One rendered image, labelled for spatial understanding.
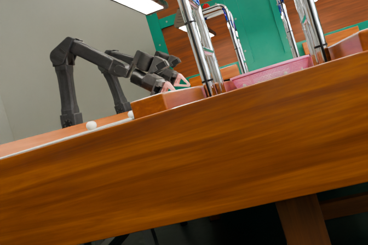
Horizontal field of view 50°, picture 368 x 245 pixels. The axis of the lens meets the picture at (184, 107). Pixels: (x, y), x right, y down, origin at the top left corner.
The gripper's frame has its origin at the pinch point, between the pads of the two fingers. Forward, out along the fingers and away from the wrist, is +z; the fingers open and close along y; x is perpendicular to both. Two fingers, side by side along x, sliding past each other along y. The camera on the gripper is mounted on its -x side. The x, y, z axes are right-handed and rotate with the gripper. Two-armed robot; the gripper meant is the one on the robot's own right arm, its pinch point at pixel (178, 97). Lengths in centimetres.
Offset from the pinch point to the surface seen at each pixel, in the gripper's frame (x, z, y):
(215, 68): -19, 15, -45
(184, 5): -29, 6, -60
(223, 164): -10, 29, -90
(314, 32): -34, 33, -60
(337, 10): -67, 43, 95
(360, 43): -32, 38, -87
